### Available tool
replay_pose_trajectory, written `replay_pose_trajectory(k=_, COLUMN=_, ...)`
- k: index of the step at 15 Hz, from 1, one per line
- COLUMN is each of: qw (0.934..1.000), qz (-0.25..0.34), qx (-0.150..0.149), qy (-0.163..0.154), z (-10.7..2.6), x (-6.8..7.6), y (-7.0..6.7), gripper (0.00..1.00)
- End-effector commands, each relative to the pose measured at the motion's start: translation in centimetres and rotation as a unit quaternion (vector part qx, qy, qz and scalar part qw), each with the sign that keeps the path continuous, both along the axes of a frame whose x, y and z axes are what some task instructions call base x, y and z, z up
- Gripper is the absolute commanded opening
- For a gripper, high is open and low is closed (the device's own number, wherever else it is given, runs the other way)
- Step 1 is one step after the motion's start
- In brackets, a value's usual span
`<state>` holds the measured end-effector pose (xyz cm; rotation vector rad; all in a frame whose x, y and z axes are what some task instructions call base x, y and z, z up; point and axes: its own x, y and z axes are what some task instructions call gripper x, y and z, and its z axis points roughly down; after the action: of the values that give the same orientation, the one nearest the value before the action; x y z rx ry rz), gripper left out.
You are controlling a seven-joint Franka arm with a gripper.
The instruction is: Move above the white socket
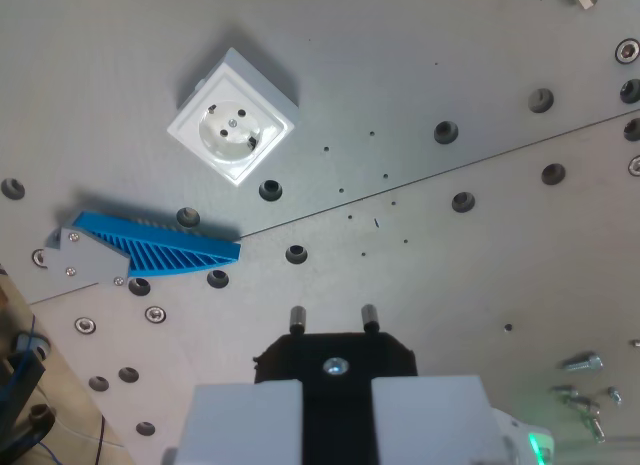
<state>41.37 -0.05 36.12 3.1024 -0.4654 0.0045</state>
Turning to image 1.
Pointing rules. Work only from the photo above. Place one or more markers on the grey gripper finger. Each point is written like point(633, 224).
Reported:
point(435, 420)
point(240, 425)

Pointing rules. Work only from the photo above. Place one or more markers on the black two-pin plug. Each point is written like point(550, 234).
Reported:
point(337, 400)

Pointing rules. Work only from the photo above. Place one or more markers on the countersunk plate screw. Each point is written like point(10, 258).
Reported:
point(635, 165)
point(155, 313)
point(39, 257)
point(85, 325)

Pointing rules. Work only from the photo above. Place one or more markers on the large silver hex bolt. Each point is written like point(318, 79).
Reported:
point(582, 362)

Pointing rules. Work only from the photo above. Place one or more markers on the small silver screw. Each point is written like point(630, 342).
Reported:
point(615, 395)

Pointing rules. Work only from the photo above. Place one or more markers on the blue ribbed wedge part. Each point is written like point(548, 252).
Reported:
point(170, 250)

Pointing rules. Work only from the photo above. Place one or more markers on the black flat bar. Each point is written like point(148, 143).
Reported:
point(17, 385)

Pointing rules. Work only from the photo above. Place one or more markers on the grey mounting bracket with screws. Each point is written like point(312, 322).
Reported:
point(85, 260)

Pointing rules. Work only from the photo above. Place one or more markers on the white wall socket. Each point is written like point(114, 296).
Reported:
point(235, 130)

